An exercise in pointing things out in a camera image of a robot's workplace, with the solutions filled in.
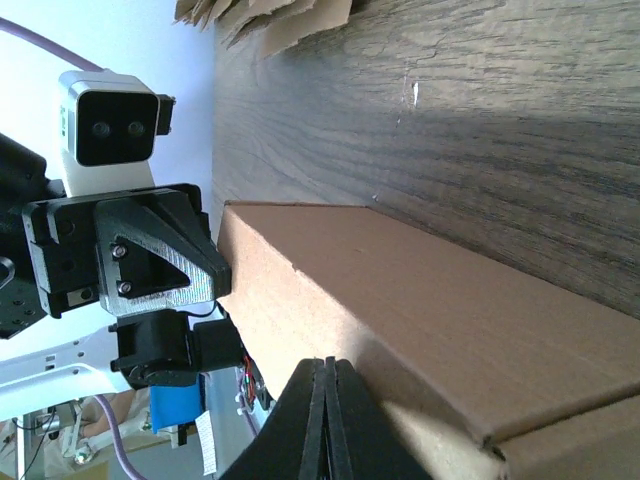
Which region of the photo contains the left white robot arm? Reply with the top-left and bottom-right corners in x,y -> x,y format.
1,138 -> 244,419

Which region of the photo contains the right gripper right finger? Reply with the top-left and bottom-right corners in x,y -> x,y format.
324,357 -> 431,480

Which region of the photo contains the stack of flat cardboard blanks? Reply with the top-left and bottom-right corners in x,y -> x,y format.
174,0 -> 353,57

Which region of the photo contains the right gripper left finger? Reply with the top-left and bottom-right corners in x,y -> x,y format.
222,359 -> 325,480

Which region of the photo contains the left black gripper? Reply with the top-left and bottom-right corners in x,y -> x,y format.
23,184 -> 231,318

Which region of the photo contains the cardboard box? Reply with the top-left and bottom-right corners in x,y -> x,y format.
218,202 -> 639,479

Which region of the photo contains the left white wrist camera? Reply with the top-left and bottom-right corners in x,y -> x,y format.
58,69 -> 176,197

